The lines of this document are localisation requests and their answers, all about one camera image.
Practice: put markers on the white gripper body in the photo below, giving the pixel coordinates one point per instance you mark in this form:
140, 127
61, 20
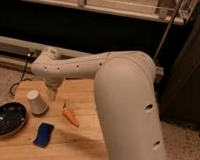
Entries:
52, 82

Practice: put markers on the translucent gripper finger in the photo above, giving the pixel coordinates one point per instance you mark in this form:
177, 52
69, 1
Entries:
52, 94

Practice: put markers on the dark ceramic bowl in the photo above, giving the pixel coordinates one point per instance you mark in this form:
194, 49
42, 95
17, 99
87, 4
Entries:
12, 117

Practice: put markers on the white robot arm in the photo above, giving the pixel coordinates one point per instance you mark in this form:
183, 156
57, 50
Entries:
124, 97

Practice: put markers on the white paper cup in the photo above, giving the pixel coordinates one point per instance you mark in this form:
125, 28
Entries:
37, 104

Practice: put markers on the orange carrot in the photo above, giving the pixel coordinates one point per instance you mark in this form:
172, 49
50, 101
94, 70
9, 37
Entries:
70, 116

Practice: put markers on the blue sponge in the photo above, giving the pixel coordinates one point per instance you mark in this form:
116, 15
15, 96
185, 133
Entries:
43, 134

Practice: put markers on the dark cabinet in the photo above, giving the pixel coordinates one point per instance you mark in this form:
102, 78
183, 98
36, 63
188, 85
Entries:
180, 97

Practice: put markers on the metal pole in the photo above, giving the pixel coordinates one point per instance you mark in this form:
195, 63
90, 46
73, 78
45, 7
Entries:
170, 23

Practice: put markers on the metal floor rail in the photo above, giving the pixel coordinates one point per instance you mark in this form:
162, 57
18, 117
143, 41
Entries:
14, 51

